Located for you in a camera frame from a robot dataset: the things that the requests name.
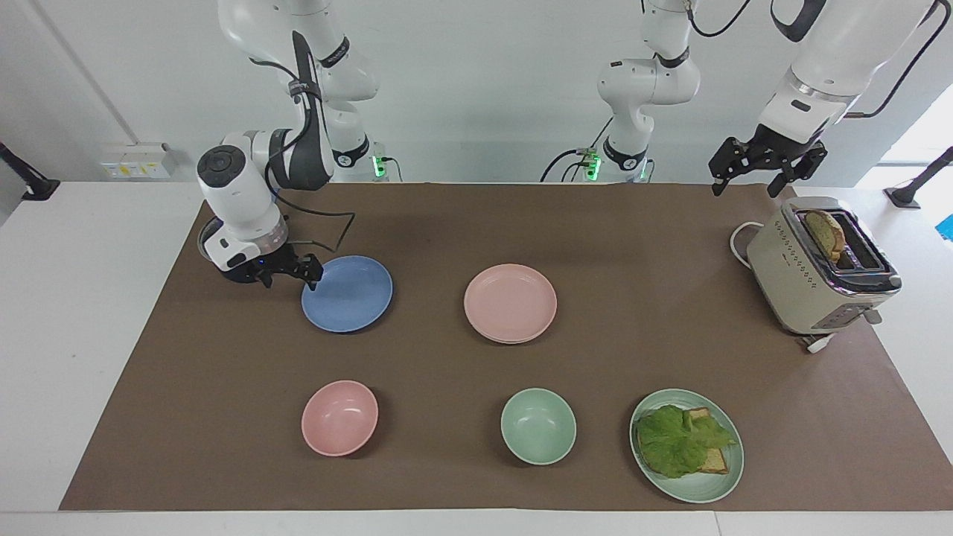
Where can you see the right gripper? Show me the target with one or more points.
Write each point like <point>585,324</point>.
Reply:
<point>257,269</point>

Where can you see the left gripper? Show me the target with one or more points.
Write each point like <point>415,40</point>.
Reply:
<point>782,143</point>

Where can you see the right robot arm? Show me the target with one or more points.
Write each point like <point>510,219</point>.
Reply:
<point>238,201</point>

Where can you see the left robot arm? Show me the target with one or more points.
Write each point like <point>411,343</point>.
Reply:
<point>648,82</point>

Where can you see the blue plate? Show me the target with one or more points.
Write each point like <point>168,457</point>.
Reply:
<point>347,294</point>

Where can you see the bread slice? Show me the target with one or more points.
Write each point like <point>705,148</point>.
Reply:
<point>825,234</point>

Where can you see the beige toaster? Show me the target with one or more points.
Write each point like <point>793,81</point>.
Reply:
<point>800,286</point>

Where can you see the black stand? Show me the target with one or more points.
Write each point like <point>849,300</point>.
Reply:
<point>30,182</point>
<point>916,186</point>

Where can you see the pink bowl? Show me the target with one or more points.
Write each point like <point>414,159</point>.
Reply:
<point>339,418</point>

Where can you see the blue object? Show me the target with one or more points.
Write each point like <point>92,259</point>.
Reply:
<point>947,228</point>

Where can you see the pink plate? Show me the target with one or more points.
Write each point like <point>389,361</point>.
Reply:
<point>510,301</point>

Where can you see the beige plate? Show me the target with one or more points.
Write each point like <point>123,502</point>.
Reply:
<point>514,342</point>

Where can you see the green bowl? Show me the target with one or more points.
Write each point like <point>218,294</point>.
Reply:
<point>538,426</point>

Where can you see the green lettuce leaf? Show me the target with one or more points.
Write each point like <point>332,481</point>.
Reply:
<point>674,443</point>

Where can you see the toast slice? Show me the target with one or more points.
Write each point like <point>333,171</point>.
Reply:
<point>715,461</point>

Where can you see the green plate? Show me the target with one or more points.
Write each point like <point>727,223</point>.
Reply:
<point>700,487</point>

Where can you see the white wall socket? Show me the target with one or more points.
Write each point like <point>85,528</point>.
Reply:
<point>135,161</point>

